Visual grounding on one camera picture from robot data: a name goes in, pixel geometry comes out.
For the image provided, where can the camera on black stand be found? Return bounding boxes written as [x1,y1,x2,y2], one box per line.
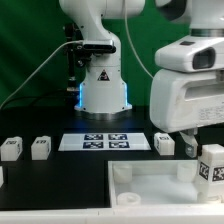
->
[63,23,116,93]

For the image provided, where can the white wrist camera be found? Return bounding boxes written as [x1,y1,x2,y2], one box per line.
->
[155,35,224,73]

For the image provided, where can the white square tabletop part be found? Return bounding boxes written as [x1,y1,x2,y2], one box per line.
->
[108,160,224,208]

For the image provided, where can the white sheet with tags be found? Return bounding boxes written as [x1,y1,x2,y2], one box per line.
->
[59,133,151,151]

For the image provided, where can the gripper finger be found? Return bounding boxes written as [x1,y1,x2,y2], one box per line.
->
[180,129,198,158]

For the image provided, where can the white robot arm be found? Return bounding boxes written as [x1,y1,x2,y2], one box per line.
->
[59,0,224,158]

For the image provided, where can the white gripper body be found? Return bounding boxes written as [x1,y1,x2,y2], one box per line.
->
[150,69,224,133]

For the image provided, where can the white front rail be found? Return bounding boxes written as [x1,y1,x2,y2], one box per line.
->
[0,204,224,224]

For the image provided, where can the black cable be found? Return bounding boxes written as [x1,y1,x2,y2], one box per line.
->
[0,89,73,111]

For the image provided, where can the white cable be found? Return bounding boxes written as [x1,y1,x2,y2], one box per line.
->
[0,0,156,109]

